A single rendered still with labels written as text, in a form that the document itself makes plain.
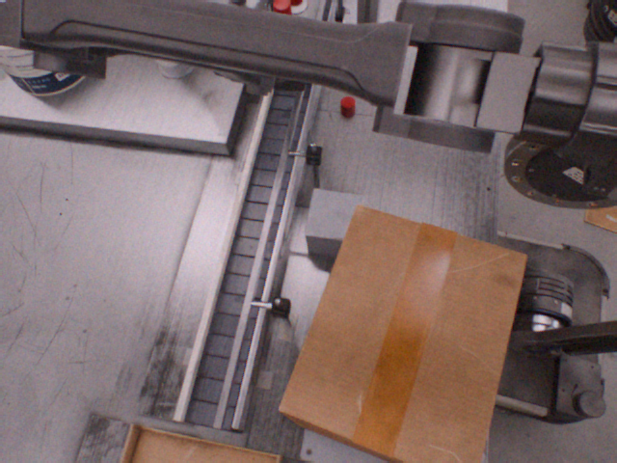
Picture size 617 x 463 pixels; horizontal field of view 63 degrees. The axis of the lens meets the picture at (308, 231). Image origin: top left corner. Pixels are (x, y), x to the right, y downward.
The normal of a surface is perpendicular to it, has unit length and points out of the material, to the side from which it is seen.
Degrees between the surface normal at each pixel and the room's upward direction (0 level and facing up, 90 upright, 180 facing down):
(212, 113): 0
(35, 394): 0
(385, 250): 0
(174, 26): 39
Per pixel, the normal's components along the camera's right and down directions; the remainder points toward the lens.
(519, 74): -0.23, 0.22
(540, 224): -0.07, -0.41
